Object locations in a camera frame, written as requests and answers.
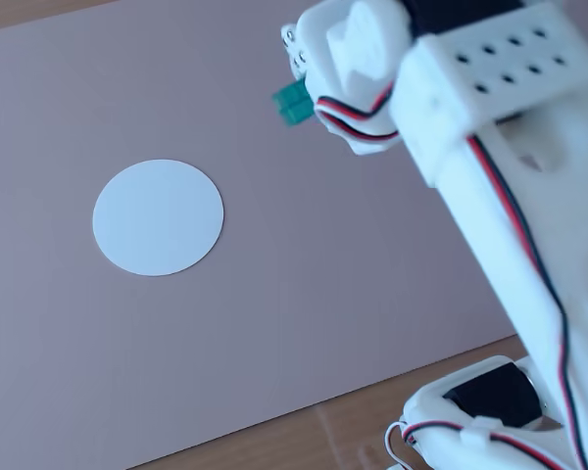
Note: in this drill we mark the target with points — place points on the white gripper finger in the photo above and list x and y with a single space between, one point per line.
294 49

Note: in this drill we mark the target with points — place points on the pink rectangular mat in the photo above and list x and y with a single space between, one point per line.
274 294

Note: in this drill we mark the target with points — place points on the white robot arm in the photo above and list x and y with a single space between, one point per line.
519 220

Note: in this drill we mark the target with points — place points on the teal lego brick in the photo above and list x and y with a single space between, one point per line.
292 104

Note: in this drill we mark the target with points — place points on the white paper circle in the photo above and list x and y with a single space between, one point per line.
158 217

